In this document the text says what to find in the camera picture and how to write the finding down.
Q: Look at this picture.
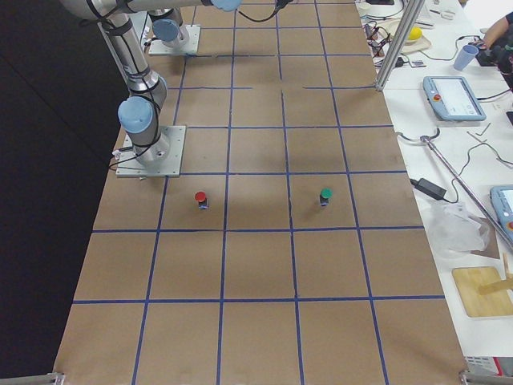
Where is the wooden cutting board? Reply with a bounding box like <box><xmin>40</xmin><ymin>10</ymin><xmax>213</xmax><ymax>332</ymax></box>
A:
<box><xmin>451</xmin><ymin>266</ymin><xmax>512</xmax><ymax>318</ymax></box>

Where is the beige tray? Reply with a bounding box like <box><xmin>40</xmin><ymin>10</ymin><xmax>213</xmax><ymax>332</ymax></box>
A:
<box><xmin>377</xmin><ymin>18</ymin><xmax>432</xmax><ymax>54</ymax></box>

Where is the clear plastic bag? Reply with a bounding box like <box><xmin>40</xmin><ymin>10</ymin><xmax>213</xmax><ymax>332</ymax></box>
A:
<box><xmin>421</xmin><ymin>201</ymin><xmax>491</xmax><ymax>259</ymax></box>

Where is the red push button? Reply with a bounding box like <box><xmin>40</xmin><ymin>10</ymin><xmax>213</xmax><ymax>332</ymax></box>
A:
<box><xmin>194</xmin><ymin>191</ymin><xmax>209</xmax><ymax>210</ymax></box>

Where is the metal rod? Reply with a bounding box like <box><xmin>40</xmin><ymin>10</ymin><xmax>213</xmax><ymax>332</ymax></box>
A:
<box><xmin>396</xmin><ymin>128</ymin><xmax>512</xmax><ymax>249</ymax></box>

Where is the yellow lemon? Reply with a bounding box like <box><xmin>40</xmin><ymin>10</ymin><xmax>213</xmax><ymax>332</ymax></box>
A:
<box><xmin>406</xmin><ymin>26</ymin><xmax>423</xmax><ymax>44</ymax></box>

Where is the green push button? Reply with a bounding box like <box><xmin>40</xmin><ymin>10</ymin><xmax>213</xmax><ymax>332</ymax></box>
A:
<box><xmin>319</xmin><ymin>188</ymin><xmax>333</xmax><ymax>207</ymax></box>

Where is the light blue plastic cup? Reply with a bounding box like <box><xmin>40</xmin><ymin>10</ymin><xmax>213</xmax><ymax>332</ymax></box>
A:
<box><xmin>453</xmin><ymin>44</ymin><xmax>479</xmax><ymax>71</ymax></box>

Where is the blue teach pendant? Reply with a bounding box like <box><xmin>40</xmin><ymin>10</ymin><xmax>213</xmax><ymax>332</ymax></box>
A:
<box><xmin>490</xmin><ymin>184</ymin><xmax>512</xmax><ymax>225</ymax></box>
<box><xmin>422</xmin><ymin>76</ymin><xmax>487</xmax><ymax>122</ymax></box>

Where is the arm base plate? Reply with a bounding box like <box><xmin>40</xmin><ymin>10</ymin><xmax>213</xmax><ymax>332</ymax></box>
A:
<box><xmin>115</xmin><ymin>126</ymin><xmax>186</xmax><ymax>177</ymax></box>
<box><xmin>149</xmin><ymin>22</ymin><xmax>200</xmax><ymax>56</ymax></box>

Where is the aluminium frame post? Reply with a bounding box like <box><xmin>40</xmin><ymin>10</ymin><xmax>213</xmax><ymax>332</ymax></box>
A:
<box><xmin>375</xmin><ymin>0</ymin><xmax>424</xmax><ymax>91</ymax></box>

